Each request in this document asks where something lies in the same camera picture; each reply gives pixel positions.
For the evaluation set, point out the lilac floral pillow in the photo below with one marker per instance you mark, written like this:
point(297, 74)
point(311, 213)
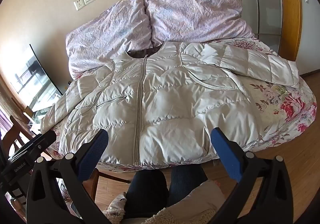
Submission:
point(195, 14)
point(110, 34)

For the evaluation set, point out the floral bed sheet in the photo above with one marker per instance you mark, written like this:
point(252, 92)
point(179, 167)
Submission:
point(282, 104)

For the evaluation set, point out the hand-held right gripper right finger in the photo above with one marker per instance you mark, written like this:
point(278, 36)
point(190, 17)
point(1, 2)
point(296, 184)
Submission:
point(223, 149)

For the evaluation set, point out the flat screen television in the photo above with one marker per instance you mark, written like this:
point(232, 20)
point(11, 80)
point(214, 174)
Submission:
point(35, 76)

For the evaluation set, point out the frosted glass sliding door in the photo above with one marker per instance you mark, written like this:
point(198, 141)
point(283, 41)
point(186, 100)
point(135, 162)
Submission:
point(265, 2)

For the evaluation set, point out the white wall socket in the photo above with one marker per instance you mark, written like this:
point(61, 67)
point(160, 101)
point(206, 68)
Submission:
point(78, 4)

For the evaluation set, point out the person's left leg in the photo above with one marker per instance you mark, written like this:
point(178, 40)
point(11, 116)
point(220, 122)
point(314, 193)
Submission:
point(146, 191)

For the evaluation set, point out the dark wooden chair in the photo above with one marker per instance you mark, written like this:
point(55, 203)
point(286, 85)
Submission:
point(13, 134)

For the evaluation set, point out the person's leg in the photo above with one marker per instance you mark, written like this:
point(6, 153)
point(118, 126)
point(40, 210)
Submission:
point(187, 181)
point(146, 191)

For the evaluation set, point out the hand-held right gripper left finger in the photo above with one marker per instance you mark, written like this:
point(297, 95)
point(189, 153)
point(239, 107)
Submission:
point(96, 148)

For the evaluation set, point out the person's right leg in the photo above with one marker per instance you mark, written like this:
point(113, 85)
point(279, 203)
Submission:
point(187, 181)

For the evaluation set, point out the white puffer jacket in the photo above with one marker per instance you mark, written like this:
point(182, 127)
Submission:
point(162, 104)

